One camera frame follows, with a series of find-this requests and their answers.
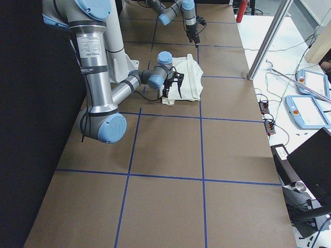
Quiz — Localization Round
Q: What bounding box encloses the black box with label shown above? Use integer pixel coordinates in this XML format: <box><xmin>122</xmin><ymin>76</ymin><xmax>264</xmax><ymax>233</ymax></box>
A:
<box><xmin>270</xmin><ymin>144</ymin><xmax>301</xmax><ymax>187</ymax></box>

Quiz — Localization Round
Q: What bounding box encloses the metal rod with white hook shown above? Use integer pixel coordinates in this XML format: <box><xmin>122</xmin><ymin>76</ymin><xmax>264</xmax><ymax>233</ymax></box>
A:
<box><xmin>265</xmin><ymin>59</ymin><xmax>331</xmax><ymax>104</ymax></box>

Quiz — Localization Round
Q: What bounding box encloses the orange black connector block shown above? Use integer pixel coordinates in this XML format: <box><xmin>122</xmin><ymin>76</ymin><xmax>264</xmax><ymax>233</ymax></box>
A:
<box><xmin>259</xmin><ymin>101</ymin><xmax>269</xmax><ymax>115</ymax></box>

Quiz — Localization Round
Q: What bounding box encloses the cream long-sleeve printed shirt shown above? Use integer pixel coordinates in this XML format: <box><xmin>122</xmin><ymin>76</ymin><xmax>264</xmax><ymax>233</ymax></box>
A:
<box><xmin>162</xmin><ymin>54</ymin><xmax>203</xmax><ymax>105</ymax></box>

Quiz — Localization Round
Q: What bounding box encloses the silver metal cup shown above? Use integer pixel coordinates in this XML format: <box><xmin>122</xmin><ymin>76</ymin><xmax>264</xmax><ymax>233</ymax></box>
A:
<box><xmin>294</xmin><ymin>181</ymin><xmax>307</xmax><ymax>193</ymax></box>

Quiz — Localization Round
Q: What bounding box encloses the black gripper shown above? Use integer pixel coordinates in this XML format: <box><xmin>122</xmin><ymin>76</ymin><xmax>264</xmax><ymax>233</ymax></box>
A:
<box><xmin>162</xmin><ymin>72</ymin><xmax>184</xmax><ymax>98</ymax></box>
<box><xmin>185</xmin><ymin>16</ymin><xmax>206</xmax><ymax>48</ymax></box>

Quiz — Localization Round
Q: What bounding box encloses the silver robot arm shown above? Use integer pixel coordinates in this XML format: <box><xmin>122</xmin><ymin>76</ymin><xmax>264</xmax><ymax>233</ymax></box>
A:
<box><xmin>42</xmin><ymin>1</ymin><xmax>184</xmax><ymax>144</ymax></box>
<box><xmin>145</xmin><ymin>0</ymin><xmax>207</xmax><ymax>48</ymax></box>

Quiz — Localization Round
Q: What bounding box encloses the far blue teach pendant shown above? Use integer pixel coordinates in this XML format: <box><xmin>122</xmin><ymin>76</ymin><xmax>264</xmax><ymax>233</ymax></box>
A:
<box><xmin>296</xmin><ymin>69</ymin><xmax>330</xmax><ymax>99</ymax></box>

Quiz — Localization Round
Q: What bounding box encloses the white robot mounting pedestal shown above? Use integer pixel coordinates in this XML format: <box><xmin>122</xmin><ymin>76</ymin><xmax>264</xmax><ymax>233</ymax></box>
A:
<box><xmin>103</xmin><ymin>0</ymin><xmax>139</xmax><ymax>83</ymax></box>

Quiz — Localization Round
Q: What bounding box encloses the near blue teach pendant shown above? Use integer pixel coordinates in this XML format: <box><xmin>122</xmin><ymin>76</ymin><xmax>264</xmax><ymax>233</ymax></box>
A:
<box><xmin>285</xmin><ymin>95</ymin><xmax>330</xmax><ymax>130</ymax></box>

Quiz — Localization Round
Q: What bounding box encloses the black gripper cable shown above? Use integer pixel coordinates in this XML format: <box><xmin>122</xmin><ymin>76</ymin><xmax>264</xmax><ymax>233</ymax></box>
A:
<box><xmin>138</xmin><ymin>59</ymin><xmax>183</xmax><ymax>102</ymax></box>

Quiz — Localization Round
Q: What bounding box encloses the black monitor screen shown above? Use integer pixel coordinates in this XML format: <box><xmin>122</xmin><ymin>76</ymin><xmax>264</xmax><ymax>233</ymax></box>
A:
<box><xmin>287</xmin><ymin>127</ymin><xmax>330</xmax><ymax>206</ymax></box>

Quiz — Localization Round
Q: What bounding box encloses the red cylinder bottle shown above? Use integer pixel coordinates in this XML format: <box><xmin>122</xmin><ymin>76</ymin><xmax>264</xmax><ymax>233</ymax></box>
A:
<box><xmin>236</xmin><ymin>0</ymin><xmax>248</xmax><ymax>23</ymax></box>

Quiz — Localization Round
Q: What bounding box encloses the blue teach pendant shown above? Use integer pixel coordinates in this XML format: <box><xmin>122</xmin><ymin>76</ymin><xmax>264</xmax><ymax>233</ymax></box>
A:
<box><xmin>285</xmin><ymin>95</ymin><xmax>330</xmax><ymax>130</ymax></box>
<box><xmin>296</xmin><ymin>69</ymin><xmax>330</xmax><ymax>99</ymax></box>

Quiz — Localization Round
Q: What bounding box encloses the aluminium frame post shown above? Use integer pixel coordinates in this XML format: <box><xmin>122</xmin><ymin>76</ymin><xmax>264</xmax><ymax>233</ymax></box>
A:
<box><xmin>247</xmin><ymin>0</ymin><xmax>294</xmax><ymax>81</ymax></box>

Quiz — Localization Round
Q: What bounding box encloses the wooden board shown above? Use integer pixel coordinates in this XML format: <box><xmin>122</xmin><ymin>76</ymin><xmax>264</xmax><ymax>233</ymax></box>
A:
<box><xmin>305</xmin><ymin>21</ymin><xmax>331</xmax><ymax>64</ymax></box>

